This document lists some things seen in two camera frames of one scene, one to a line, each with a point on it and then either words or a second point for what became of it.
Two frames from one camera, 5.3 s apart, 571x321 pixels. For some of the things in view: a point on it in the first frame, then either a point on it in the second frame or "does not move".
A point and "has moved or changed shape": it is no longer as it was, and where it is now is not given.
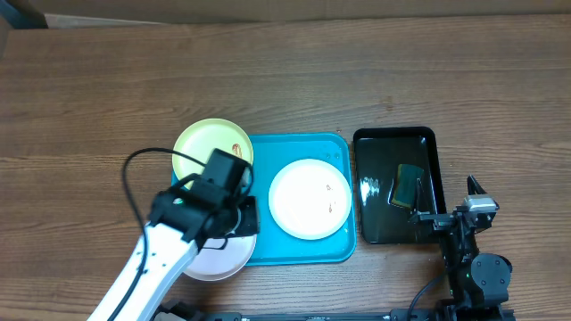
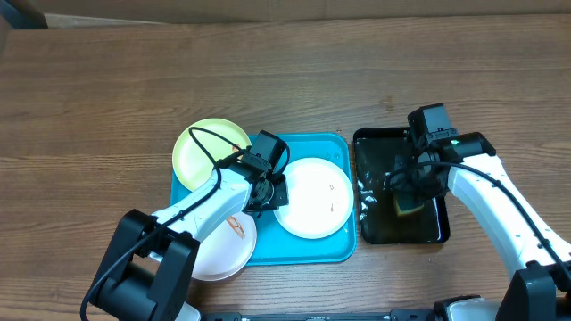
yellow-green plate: x=200 y=137 does not move
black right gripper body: x=437 y=219 -> x=410 y=181
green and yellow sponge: x=406 y=182 has moved or changed shape
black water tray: x=379 y=152 does not move
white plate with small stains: x=310 y=199 does not move
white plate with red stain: x=216 y=264 does not move
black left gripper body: x=249 y=218 -> x=277 y=197
